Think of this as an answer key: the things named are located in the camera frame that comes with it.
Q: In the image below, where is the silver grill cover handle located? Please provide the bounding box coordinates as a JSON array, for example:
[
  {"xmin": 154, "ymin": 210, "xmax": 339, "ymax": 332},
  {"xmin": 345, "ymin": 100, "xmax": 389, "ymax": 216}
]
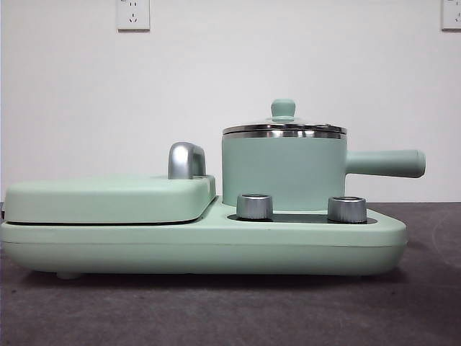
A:
[{"xmin": 167, "ymin": 141, "xmax": 207, "ymax": 180}]

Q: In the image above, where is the glass pot lid green knob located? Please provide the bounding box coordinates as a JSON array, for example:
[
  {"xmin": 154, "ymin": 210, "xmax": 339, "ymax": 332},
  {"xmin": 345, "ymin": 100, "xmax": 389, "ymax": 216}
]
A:
[{"xmin": 221, "ymin": 98, "xmax": 346, "ymax": 135}]

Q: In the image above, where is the white wall socket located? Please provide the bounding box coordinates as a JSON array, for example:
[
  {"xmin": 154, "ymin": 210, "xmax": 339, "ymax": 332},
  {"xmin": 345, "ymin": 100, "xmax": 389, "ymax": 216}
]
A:
[
  {"xmin": 440, "ymin": 0, "xmax": 461, "ymax": 31},
  {"xmin": 115, "ymin": 0, "xmax": 151, "ymax": 32}
]

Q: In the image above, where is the green hinged grill cover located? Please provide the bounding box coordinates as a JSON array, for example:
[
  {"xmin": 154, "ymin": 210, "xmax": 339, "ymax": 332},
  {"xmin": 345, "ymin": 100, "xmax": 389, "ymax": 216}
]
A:
[{"xmin": 5, "ymin": 173, "xmax": 219, "ymax": 225}]

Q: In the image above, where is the black control panel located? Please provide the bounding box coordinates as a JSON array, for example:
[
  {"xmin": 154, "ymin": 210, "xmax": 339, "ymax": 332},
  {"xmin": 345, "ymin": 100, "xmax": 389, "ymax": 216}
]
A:
[{"xmin": 227, "ymin": 212, "xmax": 377, "ymax": 223}]

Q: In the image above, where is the green pot with handle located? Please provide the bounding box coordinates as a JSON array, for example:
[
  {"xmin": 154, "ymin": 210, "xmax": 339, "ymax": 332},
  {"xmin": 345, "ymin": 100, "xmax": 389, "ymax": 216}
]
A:
[{"xmin": 220, "ymin": 126, "xmax": 427, "ymax": 213}]

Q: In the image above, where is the green breakfast machine base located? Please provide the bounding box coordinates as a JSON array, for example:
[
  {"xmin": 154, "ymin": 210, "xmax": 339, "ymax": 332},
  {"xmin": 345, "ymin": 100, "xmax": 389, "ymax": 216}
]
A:
[{"xmin": 0, "ymin": 203, "xmax": 408, "ymax": 280}]

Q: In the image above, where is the silver control knob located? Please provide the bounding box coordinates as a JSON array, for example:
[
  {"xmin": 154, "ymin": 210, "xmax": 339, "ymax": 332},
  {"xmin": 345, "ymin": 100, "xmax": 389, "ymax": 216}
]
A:
[
  {"xmin": 326, "ymin": 195, "xmax": 367, "ymax": 223},
  {"xmin": 236, "ymin": 193, "xmax": 274, "ymax": 220}
]

